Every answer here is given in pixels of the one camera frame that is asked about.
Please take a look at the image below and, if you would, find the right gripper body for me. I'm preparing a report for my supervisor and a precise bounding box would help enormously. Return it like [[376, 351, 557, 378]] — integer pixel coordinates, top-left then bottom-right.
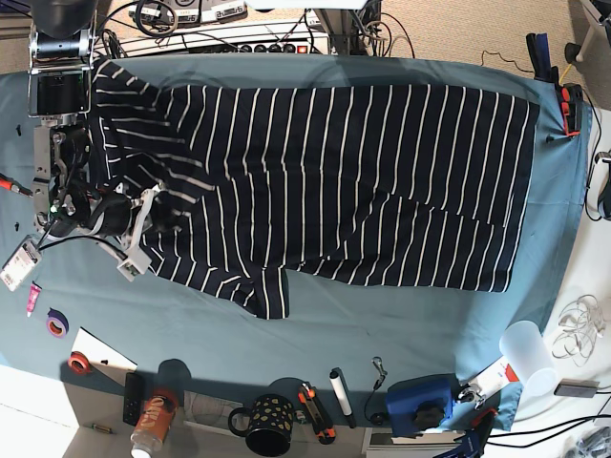
[[93, 195, 132, 237]]

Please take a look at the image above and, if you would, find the navy white striped t-shirt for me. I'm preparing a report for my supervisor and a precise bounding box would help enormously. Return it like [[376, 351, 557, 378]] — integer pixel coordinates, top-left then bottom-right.
[[90, 58, 539, 320]]

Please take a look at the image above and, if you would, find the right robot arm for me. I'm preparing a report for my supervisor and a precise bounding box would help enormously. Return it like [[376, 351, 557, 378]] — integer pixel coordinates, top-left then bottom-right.
[[28, 1, 178, 242]]

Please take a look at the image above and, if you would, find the clear plastic screw box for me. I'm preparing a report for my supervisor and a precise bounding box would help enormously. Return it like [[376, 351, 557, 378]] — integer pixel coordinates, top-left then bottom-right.
[[1, 236, 42, 292]]

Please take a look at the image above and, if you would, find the pink glue tube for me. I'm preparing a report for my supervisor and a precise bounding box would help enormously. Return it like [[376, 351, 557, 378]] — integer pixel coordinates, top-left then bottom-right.
[[26, 281, 42, 318]]

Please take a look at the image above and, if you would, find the purple tape roll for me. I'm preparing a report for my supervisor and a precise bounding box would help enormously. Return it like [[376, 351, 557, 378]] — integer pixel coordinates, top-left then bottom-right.
[[46, 308, 69, 338]]

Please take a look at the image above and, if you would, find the white paper sheet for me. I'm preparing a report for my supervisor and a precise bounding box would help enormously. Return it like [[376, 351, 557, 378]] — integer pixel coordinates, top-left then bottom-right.
[[72, 327, 137, 371]]

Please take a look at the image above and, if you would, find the orange tape roll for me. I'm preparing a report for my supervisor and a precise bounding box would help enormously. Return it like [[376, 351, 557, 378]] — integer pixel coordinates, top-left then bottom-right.
[[68, 351, 92, 376]]

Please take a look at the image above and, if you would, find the black remote control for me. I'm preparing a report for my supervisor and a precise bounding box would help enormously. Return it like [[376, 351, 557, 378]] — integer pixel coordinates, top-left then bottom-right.
[[122, 372, 145, 427]]

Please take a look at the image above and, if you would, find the orange drink bottle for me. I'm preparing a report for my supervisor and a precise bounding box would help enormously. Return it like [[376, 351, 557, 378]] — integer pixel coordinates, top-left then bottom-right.
[[130, 388, 179, 458]]

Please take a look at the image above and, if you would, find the white power strip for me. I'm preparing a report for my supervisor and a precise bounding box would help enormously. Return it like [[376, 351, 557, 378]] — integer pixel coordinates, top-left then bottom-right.
[[119, 18, 331, 57]]

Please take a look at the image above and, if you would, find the black mug yellow pattern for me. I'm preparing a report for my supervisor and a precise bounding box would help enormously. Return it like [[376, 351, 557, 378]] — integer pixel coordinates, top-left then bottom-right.
[[227, 394, 294, 457]]

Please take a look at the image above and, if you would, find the white black marker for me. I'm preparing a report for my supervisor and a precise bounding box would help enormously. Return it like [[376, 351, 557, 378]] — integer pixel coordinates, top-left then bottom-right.
[[328, 367, 357, 428]]

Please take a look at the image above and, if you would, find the orange black utility knife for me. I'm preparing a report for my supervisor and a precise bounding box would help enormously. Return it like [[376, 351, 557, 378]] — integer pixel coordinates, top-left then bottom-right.
[[298, 382, 336, 446]]

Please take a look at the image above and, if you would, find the blue clamp block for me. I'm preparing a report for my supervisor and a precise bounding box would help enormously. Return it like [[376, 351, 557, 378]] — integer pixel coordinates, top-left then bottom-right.
[[385, 376, 455, 437]]

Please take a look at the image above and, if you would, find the white red card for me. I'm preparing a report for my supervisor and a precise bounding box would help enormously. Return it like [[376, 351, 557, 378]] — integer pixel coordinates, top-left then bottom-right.
[[468, 356, 519, 398]]

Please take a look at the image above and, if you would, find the translucent plastic cup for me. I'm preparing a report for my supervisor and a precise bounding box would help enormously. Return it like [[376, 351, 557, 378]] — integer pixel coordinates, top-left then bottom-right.
[[499, 321, 558, 397]]

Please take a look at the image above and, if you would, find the blue black clamp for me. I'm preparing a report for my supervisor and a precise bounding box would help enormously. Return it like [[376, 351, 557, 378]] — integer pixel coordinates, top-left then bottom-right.
[[525, 32, 559, 85]]

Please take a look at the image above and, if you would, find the orange black table clamp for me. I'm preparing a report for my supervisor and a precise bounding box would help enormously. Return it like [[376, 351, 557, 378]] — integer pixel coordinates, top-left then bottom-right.
[[559, 84, 583, 137]]

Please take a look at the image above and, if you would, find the grey small box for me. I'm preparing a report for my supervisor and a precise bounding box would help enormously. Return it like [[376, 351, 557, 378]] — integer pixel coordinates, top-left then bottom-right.
[[554, 380, 599, 399]]

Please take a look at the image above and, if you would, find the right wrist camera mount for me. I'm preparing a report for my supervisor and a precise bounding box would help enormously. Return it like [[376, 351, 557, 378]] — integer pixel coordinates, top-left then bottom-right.
[[89, 182, 166, 281]]

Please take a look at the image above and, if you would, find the orange handled screwdriver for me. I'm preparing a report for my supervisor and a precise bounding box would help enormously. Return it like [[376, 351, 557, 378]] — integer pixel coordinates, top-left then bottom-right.
[[0, 175, 32, 198]]

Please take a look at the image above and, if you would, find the black lanyard with clip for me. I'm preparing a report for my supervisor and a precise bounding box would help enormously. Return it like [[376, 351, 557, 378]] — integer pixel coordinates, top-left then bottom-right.
[[364, 355, 389, 427]]

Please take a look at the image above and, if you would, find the white cable bundle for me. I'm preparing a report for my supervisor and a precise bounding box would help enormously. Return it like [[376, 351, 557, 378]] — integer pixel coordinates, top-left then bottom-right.
[[551, 294, 607, 368]]

